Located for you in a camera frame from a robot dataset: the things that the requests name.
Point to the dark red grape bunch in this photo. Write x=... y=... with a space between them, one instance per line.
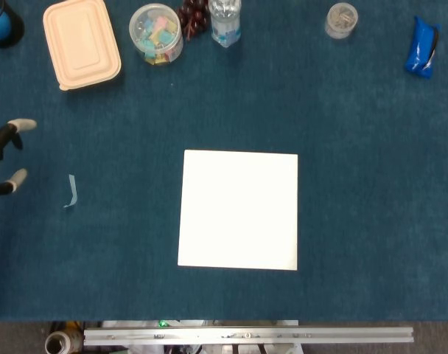
x=194 y=17

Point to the small jar of silver clips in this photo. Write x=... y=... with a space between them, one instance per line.
x=341 y=19

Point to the blue snack packet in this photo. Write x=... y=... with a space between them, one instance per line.
x=421 y=48

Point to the brown tape roll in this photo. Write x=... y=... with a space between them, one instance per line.
x=58 y=343

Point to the white square board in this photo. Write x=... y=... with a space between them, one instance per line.
x=238 y=210

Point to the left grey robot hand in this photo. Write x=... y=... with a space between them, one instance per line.
x=20 y=125

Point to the clear jar of colourful clips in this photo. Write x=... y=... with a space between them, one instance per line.
x=156 y=34

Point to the teal table cloth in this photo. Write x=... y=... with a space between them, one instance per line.
x=224 y=110

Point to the aluminium profile rail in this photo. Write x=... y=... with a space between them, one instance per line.
x=246 y=336

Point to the black mesh pen holder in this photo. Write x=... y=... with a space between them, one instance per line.
x=14 y=29

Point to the clear plastic water bottle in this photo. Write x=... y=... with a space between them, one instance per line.
x=225 y=22

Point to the beige lidded lunch box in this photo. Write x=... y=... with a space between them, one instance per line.
x=82 y=42

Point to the small light blue paper strip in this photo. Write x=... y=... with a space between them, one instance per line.
x=73 y=190

